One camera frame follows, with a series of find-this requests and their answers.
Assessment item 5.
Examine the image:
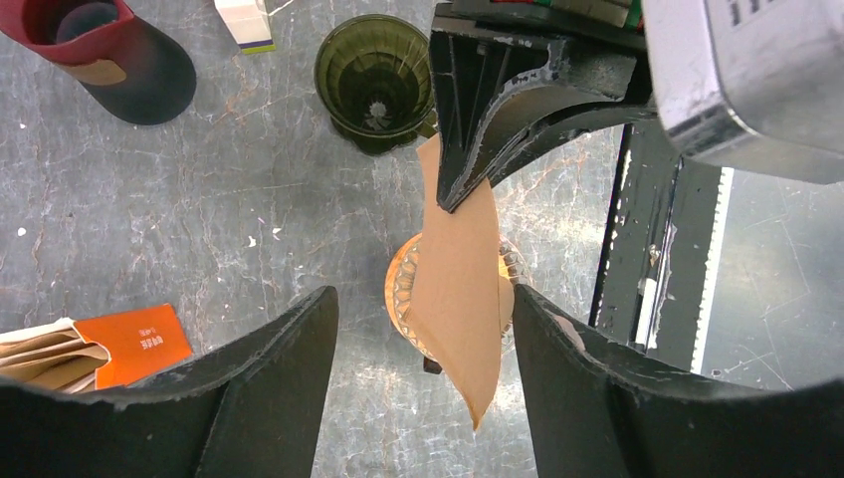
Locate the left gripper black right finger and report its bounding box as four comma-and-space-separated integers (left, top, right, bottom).
513, 285, 843, 477

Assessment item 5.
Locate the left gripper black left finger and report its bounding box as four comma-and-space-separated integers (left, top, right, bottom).
1, 286, 339, 477

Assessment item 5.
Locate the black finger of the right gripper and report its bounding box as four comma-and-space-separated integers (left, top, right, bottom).
429, 1, 655, 212

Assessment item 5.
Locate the orange coffee filter box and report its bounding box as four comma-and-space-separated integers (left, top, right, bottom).
1, 304, 192, 394

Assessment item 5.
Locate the brown paper coffee filter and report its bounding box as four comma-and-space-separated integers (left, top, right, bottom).
406, 135, 515, 428

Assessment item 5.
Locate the clear glass dripper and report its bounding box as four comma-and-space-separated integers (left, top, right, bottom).
384, 233, 532, 373

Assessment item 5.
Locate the green glass dripper cup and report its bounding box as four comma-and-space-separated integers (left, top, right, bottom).
314, 14, 437, 155

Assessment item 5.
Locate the colourful toy block stack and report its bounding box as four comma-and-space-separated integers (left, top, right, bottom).
214, 0, 276, 54

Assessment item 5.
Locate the dark red black carafe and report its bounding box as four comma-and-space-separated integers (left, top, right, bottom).
1, 1, 197, 125

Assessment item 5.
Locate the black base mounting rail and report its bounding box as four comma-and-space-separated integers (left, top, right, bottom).
588, 120, 735, 373

